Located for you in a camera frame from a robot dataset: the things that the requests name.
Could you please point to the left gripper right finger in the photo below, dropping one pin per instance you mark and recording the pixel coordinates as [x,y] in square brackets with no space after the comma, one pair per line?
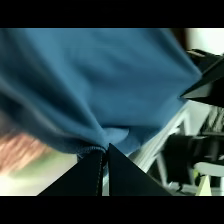
[130,176]

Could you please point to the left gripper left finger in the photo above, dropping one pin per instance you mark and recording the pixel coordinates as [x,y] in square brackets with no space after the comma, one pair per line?
[83,176]

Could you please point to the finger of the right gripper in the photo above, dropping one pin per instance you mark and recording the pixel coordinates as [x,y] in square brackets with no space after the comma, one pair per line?
[213,83]

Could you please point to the blue T-shirt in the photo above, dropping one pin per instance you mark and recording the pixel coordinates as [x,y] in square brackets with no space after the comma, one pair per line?
[83,83]

